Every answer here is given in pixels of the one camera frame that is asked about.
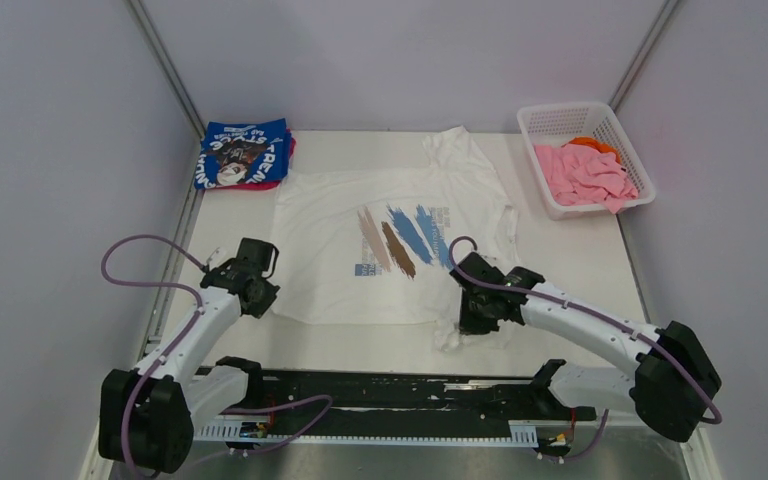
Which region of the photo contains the white printed t-shirt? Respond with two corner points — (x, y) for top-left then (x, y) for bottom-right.
(270, 127), (519, 349)

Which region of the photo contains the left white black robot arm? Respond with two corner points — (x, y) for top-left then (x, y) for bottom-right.
(97, 238), (280, 479)

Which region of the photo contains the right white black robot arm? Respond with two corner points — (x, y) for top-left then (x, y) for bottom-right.
(450, 252), (722, 443)

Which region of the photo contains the blue folded printed t-shirt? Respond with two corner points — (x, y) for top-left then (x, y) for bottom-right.
(193, 118), (292, 190)

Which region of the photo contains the pink crumpled t-shirt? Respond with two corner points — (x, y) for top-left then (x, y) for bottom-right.
(534, 143), (639, 214)

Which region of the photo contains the orange t-shirt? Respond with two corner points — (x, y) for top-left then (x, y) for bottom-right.
(568, 136), (622, 164)

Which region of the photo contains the white plastic basket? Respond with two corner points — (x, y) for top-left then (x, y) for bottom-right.
(516, 101), (656, 220)

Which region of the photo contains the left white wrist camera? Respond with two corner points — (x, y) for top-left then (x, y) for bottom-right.
(204, 247), (228, 269)

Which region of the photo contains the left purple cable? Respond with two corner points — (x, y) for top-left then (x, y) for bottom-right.
(100, 234), (334, 480)

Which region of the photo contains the purple cable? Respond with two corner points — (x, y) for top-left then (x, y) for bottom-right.
(448, 236), (724, 464)
(100, 234), (334, 480)

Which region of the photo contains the white slotted cable duct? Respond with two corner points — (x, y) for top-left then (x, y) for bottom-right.
(193, 418), (539, 448)

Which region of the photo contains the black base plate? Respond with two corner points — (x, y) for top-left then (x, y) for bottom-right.
(200, 369), (598, 440)

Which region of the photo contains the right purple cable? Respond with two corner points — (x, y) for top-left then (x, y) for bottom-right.
(448, 236), (724, 464)

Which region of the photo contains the aluminium frame rail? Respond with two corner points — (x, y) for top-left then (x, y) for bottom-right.
(79, 372), (723, 480)

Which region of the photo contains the left corner aluminium post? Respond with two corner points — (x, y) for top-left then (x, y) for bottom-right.
(124, 0), (205, 138)

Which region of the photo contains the corner aluminium post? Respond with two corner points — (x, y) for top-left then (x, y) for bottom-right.
(608, 0), (684, 111)
(124, 0), (205, 138)

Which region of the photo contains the right corner aluminium post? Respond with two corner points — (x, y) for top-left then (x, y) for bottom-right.
(608, 0), (684, 111)

